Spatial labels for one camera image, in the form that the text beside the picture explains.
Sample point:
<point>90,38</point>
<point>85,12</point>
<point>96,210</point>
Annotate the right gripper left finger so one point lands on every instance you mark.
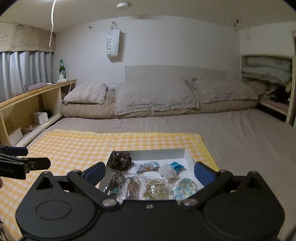
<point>84,183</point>

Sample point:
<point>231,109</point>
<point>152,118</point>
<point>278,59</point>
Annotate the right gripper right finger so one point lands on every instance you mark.
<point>213,181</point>

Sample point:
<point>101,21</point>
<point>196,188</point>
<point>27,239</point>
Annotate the white soft wad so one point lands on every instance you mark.
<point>167,171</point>

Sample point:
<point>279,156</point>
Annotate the blue floral fabric bag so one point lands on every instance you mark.
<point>182,189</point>

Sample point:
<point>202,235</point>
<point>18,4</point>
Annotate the blue snack packet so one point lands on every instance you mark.
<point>177,167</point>

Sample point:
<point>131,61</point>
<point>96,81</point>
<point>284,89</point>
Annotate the yellow white checkered blanket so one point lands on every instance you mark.
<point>70,150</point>

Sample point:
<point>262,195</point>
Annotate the dark hair scrunchie bundle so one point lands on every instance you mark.
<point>120,161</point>

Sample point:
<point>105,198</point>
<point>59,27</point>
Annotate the white shallow tray box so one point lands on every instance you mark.
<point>181,156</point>

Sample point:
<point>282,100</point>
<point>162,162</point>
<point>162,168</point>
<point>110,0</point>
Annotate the wooden bedside shelf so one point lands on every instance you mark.
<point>17,124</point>

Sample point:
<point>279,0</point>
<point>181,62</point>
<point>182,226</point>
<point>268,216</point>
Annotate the silver blue foil packet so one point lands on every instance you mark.
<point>149,166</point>

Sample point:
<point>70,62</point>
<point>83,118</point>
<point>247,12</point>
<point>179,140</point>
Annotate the white tissue box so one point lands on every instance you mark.
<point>40,118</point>

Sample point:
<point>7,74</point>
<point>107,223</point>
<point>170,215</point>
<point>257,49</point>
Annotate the beige quilted folded duvet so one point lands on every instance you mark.
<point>108,110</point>

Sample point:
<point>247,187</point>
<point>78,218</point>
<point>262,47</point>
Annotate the grey quilted right pillow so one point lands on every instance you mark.
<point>222,90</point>

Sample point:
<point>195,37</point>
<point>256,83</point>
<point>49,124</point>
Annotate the grey quilted pillow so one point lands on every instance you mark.
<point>175,94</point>
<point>222,90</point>

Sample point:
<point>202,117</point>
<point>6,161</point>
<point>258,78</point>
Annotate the fluffy white small pillow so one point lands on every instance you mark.
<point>87,94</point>

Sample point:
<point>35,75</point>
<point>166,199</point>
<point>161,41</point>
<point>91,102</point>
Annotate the grey quilted left pillow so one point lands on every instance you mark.
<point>175,94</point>

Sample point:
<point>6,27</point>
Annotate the grey window curtain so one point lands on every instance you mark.
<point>19,70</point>

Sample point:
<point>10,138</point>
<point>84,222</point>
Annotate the green glass bottle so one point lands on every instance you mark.
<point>62,70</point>

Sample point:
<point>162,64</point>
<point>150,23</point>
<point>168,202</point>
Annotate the white headboard panel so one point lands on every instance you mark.
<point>145,73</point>

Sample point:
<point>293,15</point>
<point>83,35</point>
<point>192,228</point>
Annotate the closet shelf with bedding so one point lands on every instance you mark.
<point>279,110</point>

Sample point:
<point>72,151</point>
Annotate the folded grey bedding stack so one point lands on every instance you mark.
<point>267,68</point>

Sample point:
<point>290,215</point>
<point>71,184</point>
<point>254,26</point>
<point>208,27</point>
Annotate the hanging white Sweet bag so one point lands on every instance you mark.
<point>112,43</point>

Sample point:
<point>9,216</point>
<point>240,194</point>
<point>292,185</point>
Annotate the ceiling smoke detector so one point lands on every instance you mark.
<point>123,6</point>

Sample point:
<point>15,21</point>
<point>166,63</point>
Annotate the dark hair ties bag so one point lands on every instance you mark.
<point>115,184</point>

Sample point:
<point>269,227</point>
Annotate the brown hair ties bag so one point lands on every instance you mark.
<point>134,184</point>

